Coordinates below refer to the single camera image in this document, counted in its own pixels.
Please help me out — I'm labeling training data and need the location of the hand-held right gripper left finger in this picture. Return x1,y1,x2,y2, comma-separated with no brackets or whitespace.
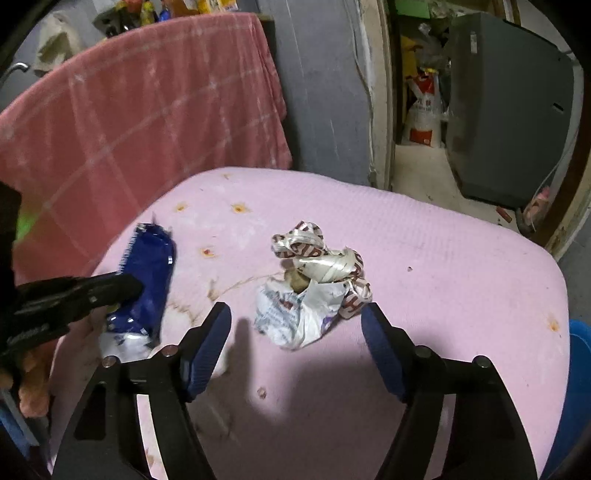
52,302,232,480

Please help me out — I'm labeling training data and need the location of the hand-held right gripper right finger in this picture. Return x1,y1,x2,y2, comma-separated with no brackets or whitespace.
361,302,539,480

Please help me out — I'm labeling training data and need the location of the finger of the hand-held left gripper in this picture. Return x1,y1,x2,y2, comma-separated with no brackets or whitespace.
16,272,144,309
0,302,100,357

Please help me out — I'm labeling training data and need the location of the blue foil wrapper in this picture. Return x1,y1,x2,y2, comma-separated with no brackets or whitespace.
99,222,177,365

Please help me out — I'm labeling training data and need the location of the white plastic wrapper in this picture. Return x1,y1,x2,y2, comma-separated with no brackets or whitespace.
254,277,352,350

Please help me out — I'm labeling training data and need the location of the white red-printed wrapper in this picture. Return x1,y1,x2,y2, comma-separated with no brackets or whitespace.
271,222,372,319

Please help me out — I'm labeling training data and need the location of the blue plastic basin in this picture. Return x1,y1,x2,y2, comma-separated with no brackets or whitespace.
540,319,591,480

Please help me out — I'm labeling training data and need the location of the person's left hand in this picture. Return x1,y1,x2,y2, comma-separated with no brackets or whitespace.
18,347,52,417

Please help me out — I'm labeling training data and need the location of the pink cloth covered table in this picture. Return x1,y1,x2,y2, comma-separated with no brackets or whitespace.
48,167,570,480

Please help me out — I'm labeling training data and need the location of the pink checked towel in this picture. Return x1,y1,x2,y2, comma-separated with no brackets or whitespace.
0,11,293,287

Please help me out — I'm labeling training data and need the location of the beige hanging cloth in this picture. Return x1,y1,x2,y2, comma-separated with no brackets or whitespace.
34,11,70,77

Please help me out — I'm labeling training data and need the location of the red and white sack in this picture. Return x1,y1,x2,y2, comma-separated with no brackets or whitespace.
404,69,450,148

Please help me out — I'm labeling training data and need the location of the grey refrigerator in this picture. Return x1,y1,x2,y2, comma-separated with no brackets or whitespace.
444,11,575,209

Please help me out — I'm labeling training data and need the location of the yellow bag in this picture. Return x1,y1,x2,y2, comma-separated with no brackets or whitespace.
401,34,423,75

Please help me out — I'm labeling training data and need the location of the green box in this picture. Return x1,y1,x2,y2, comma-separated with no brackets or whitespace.
399,0,445,20

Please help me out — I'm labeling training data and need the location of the wooden door frame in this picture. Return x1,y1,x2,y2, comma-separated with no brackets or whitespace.
353,0,591,261

